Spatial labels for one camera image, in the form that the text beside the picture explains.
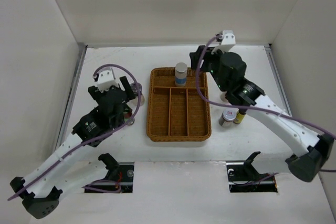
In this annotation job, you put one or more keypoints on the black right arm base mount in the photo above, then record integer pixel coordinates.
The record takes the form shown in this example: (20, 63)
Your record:
(244, 178)

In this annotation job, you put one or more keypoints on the brown spice jar red label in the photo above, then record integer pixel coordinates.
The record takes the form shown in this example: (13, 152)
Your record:
(227, 117)

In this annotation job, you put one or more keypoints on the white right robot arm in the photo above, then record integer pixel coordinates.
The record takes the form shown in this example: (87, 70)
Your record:
(310, 150)

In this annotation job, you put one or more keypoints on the white bead jar silver lid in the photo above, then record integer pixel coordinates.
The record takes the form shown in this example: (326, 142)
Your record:
(180, 74)

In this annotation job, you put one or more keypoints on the pink cap spice shaker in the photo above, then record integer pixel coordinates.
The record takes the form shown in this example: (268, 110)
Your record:
(223, 97)

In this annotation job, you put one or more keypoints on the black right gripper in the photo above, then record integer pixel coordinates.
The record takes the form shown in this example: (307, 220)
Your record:
(192, 56)

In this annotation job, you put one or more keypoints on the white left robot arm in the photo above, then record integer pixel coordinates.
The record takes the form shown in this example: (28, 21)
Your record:
(42, 190)

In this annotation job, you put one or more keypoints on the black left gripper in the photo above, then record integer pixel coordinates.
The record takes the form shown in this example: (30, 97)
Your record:
(126, 87)

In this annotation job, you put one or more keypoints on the red sauce bottle yellow cap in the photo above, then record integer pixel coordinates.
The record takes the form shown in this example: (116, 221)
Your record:
(128, 119)

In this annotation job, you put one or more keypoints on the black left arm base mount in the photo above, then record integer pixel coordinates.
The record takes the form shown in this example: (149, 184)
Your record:
(118, 179)

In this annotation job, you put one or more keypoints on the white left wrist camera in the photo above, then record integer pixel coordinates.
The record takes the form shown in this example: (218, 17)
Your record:
(105, 79)

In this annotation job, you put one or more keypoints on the clear jar grey lid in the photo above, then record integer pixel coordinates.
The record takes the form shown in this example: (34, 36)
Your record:
(137, 91)

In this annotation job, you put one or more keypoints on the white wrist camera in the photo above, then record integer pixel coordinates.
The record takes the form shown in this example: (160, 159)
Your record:
(105, 79)
(226, 39)

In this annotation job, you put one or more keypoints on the small yellow label bottle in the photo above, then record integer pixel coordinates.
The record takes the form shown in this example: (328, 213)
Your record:
(239, 117)

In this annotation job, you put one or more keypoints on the brown wicker divided tray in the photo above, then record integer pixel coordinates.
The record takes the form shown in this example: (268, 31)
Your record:
(176, 114)

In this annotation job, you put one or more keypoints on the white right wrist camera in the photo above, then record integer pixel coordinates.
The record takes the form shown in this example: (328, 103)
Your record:
(226, 39)

